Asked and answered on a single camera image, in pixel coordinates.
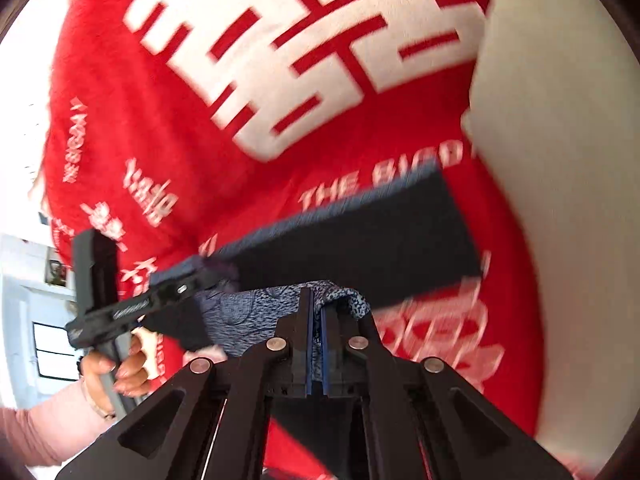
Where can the black pants with floral trim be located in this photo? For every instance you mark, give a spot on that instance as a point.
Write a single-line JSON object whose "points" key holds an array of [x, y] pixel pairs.
{"points": [[377, 248]]}

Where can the person's left hand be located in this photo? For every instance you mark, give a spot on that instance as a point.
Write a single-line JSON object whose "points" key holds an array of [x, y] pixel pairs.
{"points": [[127, 377]]}

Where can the red bedspread with white characters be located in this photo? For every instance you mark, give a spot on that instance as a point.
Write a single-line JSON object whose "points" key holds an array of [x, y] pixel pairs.
{"points": [[181, 126]]}

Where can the pink sleeved left forearm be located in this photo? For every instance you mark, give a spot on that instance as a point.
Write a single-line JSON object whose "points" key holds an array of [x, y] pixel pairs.
{"points": [[49, 433]]}

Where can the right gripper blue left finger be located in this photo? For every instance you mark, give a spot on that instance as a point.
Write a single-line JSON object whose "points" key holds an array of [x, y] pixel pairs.
{"points": [[301, 345]]}

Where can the cream pillow on right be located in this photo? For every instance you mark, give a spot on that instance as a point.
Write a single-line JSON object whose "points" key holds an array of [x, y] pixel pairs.
{"points": [[554, 113]]}

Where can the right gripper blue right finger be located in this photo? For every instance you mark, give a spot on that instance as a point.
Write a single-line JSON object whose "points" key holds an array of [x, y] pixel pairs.
{"points": [[332, 351]]}

